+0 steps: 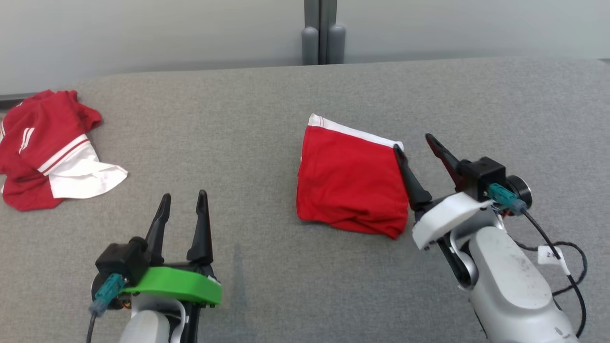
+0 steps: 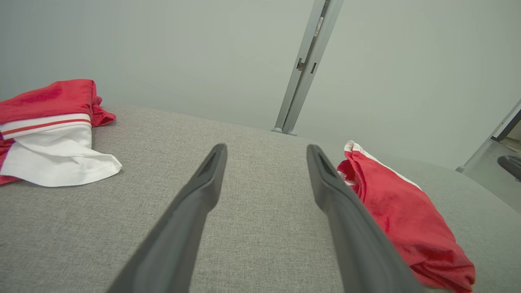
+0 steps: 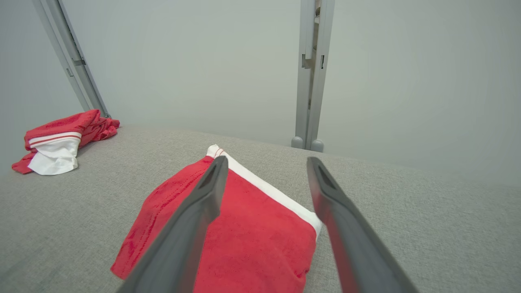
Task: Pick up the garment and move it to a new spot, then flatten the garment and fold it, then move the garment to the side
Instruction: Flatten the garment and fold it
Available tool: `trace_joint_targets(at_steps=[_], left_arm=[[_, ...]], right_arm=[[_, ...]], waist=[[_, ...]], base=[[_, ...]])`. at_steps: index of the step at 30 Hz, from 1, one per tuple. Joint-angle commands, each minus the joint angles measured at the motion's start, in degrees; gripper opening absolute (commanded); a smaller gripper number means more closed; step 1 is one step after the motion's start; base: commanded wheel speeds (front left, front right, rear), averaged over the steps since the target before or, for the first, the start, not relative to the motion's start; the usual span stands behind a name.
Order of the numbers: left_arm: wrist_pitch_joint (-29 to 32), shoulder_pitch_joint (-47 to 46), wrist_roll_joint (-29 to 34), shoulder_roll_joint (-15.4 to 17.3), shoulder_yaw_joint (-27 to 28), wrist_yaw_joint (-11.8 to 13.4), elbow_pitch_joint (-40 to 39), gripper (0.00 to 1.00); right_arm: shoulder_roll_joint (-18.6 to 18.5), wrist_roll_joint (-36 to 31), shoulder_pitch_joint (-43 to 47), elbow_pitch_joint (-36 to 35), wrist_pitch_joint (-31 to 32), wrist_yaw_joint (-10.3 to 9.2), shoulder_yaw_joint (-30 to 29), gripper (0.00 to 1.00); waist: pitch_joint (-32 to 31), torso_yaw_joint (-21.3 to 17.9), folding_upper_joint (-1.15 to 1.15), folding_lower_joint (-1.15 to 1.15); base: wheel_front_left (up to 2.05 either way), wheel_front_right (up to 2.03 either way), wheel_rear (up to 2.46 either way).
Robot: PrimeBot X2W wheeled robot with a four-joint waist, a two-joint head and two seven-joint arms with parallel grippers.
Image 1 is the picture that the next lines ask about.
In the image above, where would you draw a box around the dark grey vertical frame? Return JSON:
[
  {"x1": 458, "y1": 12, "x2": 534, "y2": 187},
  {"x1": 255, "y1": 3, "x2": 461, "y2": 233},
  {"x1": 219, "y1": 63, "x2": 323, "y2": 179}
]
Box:
[{"x1": 304, "y1": 0, "x2": 338, "y2": 65}]

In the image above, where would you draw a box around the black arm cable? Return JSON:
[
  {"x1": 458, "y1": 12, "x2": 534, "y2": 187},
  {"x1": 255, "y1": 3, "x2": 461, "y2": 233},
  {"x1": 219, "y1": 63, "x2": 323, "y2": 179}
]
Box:
[
  {"x1": 488, "y1": 183, "x2": 588, "y2": 339},
  {"x1": 86, "y1": 273, "x2": 125, "y2": 343}
]

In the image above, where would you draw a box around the large red white-hemmed jersey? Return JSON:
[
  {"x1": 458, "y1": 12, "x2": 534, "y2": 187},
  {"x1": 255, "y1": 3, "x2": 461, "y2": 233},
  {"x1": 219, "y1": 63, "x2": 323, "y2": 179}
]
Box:
[{"x1": 0, "y1": 90, "x2": 128, "y2": 212}]

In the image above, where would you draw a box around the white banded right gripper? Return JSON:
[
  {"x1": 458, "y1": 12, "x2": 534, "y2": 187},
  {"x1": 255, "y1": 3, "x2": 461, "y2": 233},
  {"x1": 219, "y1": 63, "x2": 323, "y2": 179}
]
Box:
[{"x1": 393, "y1": 133, "x2": 533, "y2": 251}]

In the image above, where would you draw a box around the small red white-trimmed garment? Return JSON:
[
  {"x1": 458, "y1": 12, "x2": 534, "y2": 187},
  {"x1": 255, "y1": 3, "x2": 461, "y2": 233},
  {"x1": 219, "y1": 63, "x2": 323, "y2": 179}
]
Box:
[{"x1": 295, "y1": 113, "x2": 410, "y2": 240}]

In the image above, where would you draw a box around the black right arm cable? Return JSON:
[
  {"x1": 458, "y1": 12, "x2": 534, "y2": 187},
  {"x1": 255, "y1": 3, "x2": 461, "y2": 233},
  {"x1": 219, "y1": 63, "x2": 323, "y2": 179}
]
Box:
[{"x1": 488, "y1": 183, "x2": 588, "y2": 339}]

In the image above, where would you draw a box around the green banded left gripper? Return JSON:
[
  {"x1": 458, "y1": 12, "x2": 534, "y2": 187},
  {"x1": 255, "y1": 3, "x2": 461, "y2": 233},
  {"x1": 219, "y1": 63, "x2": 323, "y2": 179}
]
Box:
[{"x1": 91, "y1": 190, "x2": 223, "y2": 310}]

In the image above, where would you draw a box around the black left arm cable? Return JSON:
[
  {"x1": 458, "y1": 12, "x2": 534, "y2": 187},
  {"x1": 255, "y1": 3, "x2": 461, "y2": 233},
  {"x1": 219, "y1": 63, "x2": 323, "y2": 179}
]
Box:
[{"x1": 86, "y1": 273, "x2": 125, "y2": 343}]

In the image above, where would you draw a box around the white right cable tape label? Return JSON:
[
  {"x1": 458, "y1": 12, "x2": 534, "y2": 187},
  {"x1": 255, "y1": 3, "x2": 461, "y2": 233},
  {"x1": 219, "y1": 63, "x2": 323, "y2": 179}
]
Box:
[{"x1": 538, "y1": 245, "x2": 571, "y2": 276}]

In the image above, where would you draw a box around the grey rounded post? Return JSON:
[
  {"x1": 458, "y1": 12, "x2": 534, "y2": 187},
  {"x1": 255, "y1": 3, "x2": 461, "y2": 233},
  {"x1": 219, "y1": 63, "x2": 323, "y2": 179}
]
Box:
[
  {"x1": 327, "y1": 24, "x2": 346, "y2": 65},
  {"x1": 301, "y1": 26, "x2": 319, "y2": 66}
]

